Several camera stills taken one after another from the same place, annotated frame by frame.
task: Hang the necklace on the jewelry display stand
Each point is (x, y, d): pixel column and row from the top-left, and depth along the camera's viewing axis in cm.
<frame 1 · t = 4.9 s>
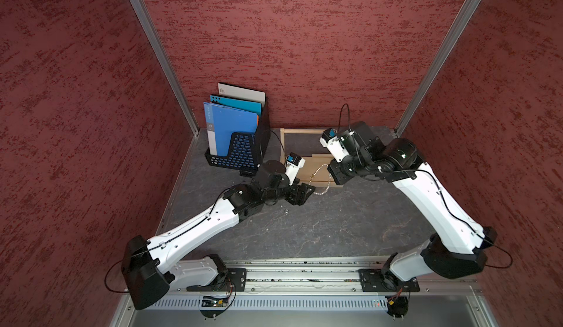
left hand: (304, 189, 71), fingers open
right hand: (332, 173, 66), fingers closed
black mesh file holder: (247, 149, 91), point 18 cm above the table
blue folder: (222, 122, 90), point 27 cm above the table
teal folder: (237, 105, 92), point 30 cm above the table
white grey folder: (242, 93, 101), point 28 cm above the table
wooden jewelry display stand: (311, 177, 79), point 22 cm above the table

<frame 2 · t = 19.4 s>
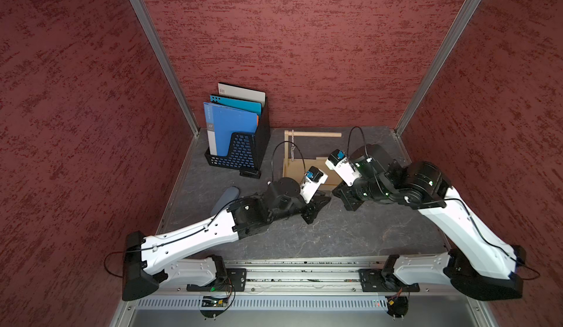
left hand: (324, 201, 63), fingers closed
right hand: (336, 197, 61), fingers closed
grey oval case: (228, 195, 96), on the table
the other named things where they were.

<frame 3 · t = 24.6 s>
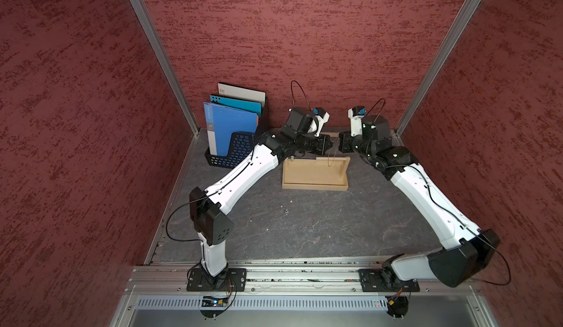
left hand: (330, 148, 72), fingers closed
right hand: (339, 138, 76), fingers closed
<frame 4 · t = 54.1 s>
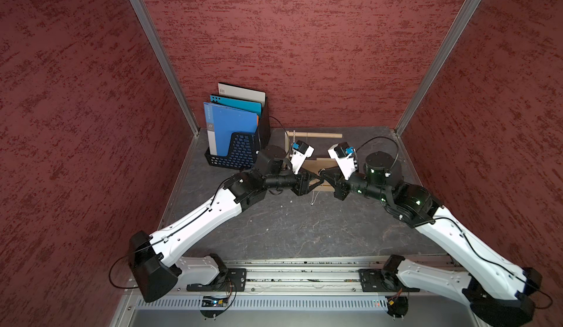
left hand: (317, 183, 66), fingers open
right hand: (321, 177, 64), fingers closed
